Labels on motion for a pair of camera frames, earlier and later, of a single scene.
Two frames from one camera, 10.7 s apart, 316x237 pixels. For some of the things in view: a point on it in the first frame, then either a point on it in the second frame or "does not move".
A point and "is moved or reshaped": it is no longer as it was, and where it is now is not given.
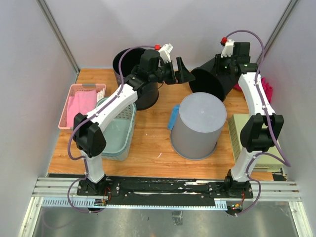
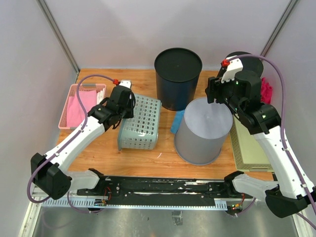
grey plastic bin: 196,127 is moved or reshaped
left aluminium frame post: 58,33 does not move
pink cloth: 83,102 does not move
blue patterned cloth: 174,112 → 177,121
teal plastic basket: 119,134 → 140,132
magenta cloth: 267,89 does not move
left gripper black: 182,75 → 130,114
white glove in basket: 100,95 does not move
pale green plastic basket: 272,158 does not move
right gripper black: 218,60 → 215,84
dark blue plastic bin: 124,62 → 177,71
